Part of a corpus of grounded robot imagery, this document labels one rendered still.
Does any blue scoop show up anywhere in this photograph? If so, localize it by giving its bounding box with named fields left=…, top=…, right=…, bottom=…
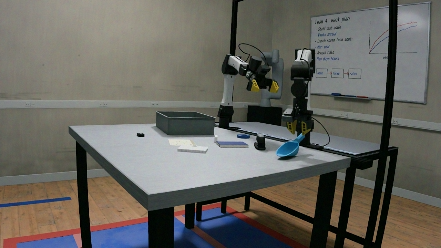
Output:
left=276, top=133, right=305, bottom=157

